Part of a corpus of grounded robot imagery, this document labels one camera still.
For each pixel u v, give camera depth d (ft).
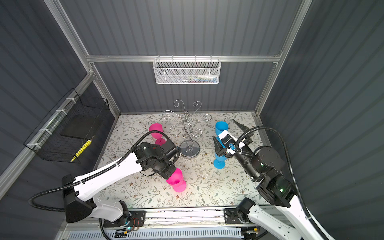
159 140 3.35
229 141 1.34
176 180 2.54
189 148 3.16
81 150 2.24
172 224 2.38
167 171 2.07
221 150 1.64
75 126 2.52
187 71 3.68
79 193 1.30
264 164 1.23
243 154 1.48
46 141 2.07
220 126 3.14
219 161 2.98
